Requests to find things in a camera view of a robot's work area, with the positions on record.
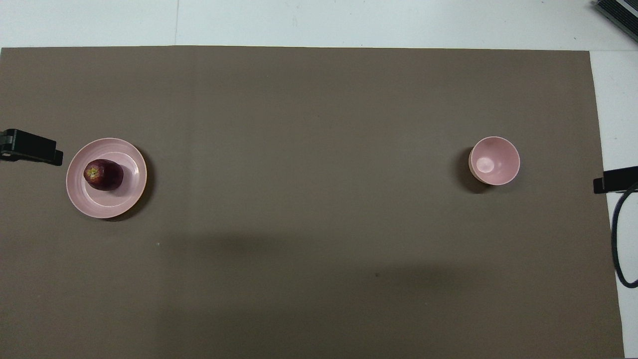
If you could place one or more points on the dark red apple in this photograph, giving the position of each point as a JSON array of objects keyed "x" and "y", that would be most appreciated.
[{"x": 103, "y": 175}]

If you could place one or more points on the pink plate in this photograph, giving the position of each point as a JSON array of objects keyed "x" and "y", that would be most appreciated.
[{"x": 107, "y": 202}]

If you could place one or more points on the pink bowl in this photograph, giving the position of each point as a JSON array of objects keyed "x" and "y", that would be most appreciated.
[{"x": 494, "y": 160}]

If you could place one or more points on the grey ribbed device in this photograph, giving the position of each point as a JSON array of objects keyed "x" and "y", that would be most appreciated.
[{"x": 620, "y": 10}]

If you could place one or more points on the brown table mat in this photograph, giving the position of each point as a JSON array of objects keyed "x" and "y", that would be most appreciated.
[{"x": 309, "y": 199}]

